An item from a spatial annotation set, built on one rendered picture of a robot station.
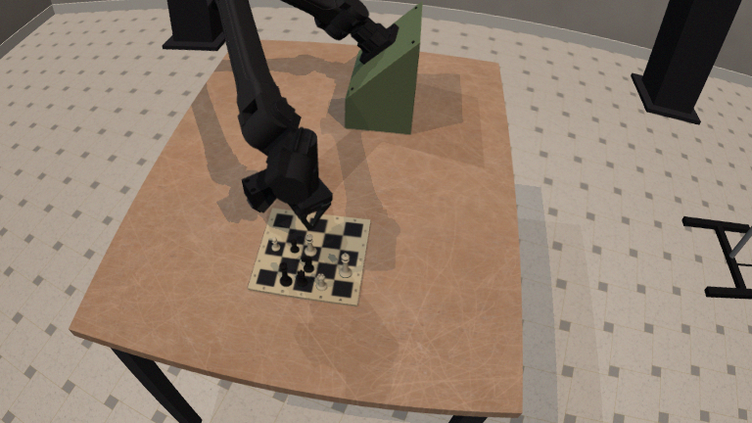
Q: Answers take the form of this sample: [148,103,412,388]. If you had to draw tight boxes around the chessboard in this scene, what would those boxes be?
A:
[248,208,371,306]

